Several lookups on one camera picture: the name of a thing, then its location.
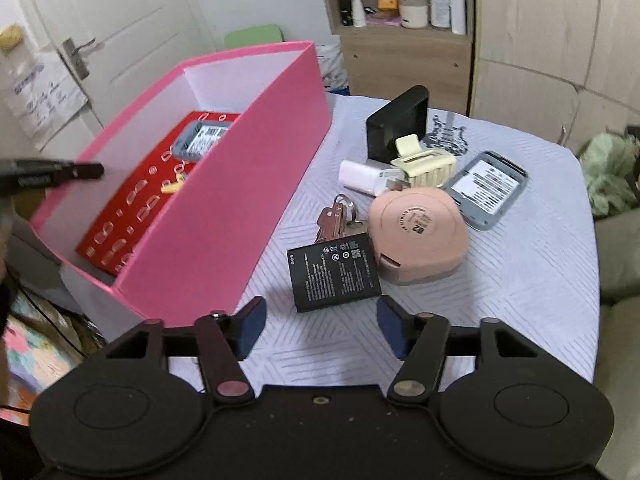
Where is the grey labelled device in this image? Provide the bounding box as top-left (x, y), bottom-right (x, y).
top-left (442, 150), bottom-right (530, 232)
top-left (172, 120), bottom-right (233, 163)

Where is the red printed box liner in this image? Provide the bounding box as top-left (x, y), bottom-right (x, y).
top-left (75, 109), bottom-right (242, 276)

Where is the white printed hanging bag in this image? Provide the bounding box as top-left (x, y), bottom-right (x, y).
top-left (0, 52), bottom-right (92, 151)

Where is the wooden shelf cabinet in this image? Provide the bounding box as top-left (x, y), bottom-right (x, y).
top-left (315, 0), bottom-right (476, 116)

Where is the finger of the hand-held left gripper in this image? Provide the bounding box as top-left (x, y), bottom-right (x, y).
top-left (0, 158), bottom-right (106, 196)

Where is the white jar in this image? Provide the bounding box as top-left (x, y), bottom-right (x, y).
top-left (397, 0), bottom-right (431, 29)

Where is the white plastic package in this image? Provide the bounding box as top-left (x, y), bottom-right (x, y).
top-left (315, 44), bottom-right (349, 94)

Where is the yellow star hair clip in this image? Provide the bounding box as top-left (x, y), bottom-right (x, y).
top-left (160, 165), bottom-right (191, 195)

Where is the cream claw hair clip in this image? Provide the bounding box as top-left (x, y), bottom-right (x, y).
top-left (390, 134), bottom-right (458, 191)

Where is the pink cardboard box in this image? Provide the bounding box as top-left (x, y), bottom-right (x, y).
top-left (29, 41), bottom-right (332, 322)

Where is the white door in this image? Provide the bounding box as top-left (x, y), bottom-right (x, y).
top-left (0, 0), bottom-right (218, 153)

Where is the pink round case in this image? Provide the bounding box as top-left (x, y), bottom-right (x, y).
top-left (367, 187), bottom-right (470, 286)

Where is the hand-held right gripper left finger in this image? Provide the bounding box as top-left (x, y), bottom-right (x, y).
top-left (102, 296), bottom-right (268, 407)

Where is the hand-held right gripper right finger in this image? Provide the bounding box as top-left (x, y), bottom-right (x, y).
top-left (376, 295), bottom-right (540, 407)

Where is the white charger plug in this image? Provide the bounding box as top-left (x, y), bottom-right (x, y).
top-left (338, 159), bottom-right (406, 197)

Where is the black battery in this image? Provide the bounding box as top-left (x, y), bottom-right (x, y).
top-left (286, 232), bottom-right (382, 313)

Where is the green cloth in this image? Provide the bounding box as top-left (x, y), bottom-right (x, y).
top-left (580, 127), bottom-right (640, 218)

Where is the bunch of keys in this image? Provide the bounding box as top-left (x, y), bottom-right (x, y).
top-left (315, 194), bottom-right (370, 243)

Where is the metal door handle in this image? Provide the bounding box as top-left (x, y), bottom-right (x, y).
top-left (60, 37), bottom-right (96, 81)

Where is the plain white bottle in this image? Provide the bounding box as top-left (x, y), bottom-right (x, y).
top-left (448, 0), bottom-right (467, 36)

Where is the green folding board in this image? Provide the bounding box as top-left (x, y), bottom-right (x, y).
top-left (223, 24), bottom-right (287, 51)

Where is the black power bank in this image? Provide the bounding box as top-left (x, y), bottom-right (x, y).
top-left (366, 85), bottom-right (431, 166)

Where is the wooden wardrobe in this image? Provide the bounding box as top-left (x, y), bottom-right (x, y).
top-left (467, 0), bottom-right (640, 151)

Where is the red-capped white bottle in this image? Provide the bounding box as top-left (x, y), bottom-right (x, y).
top-left (429, 0), bottom-right (452, 30)

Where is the colourful patterned cloth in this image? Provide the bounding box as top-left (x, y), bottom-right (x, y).
top-left (0, 285), bottom-right (103, 411)

